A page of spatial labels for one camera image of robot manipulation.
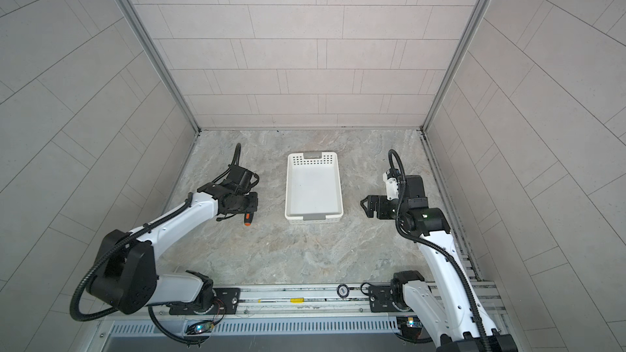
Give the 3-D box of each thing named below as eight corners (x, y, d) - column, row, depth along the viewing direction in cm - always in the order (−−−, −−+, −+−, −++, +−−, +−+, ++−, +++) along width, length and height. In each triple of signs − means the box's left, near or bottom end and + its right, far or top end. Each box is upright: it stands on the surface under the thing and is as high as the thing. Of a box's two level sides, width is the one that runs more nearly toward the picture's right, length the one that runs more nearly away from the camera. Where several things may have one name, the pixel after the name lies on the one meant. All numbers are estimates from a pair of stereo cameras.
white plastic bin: (282, 226, 88) (279, 217, 82) (290, 162, 107) (288, 151, 101) (342, 226, 88) (343, 217, 82) (339, 163, 107) (340, 152, 101)
